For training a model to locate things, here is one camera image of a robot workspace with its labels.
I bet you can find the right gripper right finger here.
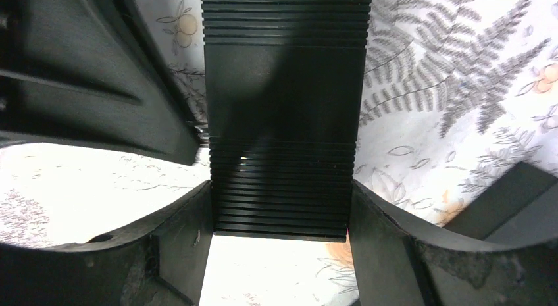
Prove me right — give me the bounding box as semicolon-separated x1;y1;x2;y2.
348;182;557;305

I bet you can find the floral patterned table mat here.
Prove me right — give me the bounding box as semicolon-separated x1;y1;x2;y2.
1;0;557;305

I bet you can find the black network switch box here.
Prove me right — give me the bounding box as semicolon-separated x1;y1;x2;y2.
444;162;557;246

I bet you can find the small black adapter box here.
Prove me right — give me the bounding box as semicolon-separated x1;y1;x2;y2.
201;0;371;242

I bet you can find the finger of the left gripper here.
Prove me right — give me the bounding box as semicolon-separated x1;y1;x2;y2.
1;0;201;165

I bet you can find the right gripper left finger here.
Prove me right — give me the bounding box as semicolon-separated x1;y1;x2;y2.
1;182;213;305

